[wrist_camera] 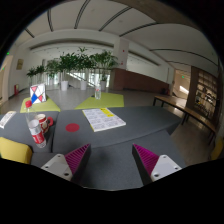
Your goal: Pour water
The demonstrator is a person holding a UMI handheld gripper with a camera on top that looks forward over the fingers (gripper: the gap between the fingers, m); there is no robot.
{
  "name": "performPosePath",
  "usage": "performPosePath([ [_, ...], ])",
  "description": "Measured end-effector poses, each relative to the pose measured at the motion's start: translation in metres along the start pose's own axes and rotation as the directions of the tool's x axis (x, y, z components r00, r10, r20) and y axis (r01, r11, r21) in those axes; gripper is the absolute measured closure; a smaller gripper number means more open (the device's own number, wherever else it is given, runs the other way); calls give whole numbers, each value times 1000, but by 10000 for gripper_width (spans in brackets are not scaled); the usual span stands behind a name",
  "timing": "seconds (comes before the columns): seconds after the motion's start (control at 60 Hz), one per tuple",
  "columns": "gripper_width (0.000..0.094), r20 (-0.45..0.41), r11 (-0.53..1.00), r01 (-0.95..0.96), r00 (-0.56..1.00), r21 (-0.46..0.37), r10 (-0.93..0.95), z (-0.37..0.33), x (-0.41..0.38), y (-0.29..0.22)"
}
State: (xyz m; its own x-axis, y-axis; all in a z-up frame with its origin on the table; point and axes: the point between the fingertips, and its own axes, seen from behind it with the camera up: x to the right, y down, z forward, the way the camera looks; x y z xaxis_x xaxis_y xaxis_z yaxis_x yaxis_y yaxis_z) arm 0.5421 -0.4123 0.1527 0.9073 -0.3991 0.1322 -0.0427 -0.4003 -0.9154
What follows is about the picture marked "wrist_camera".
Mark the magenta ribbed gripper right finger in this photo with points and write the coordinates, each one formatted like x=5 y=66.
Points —
x=151 y=166

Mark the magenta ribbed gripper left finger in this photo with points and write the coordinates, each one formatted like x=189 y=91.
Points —
x=69 y=166

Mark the red round coaster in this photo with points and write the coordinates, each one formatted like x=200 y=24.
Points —
x=72 y=127

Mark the red and white mug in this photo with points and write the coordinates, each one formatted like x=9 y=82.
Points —
x=45 y=122

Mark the white and yellow printed booklet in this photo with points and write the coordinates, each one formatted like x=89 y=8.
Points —
x=101 y=119

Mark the clear bottle with red label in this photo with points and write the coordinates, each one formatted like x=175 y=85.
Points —
x=34 y=125

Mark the yellow cushion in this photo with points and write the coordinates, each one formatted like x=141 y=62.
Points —
x=15 y=151

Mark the long wooden bench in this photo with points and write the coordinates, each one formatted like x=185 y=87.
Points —
x=187 y=114

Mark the white leaflet at left edge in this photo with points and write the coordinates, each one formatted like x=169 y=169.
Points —
x=6 y=118

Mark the clear bottle on far table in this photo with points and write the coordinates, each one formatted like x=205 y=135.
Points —
x=98 y=91

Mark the red blue white geometric box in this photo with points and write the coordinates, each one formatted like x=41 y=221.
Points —
x=38 y=93

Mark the wooden bookshelf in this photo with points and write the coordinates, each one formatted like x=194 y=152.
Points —
x=203 y=96

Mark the red fire extinguisher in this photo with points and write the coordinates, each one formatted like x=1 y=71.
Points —
x=16 y=89

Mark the small potted plant far left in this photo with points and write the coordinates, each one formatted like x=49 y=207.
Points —
x=36 y=72

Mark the potted plant centre white pot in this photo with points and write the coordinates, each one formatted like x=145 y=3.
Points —
x=83 y=65

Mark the potted plant in white pot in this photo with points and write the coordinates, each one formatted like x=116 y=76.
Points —
x=66 y=65

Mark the tall potted plant right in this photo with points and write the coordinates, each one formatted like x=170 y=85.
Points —
x=105 y=61

